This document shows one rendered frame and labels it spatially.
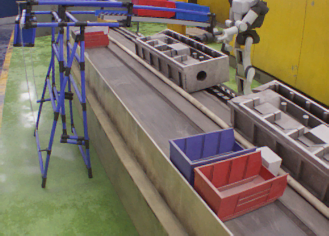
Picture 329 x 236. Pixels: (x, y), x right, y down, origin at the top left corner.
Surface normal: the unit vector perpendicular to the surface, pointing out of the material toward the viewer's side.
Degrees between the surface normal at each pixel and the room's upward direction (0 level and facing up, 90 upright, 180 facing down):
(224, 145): 88
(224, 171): 88
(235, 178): 88
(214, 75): 90
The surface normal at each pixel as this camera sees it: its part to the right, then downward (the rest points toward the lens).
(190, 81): 0.41, 0.42
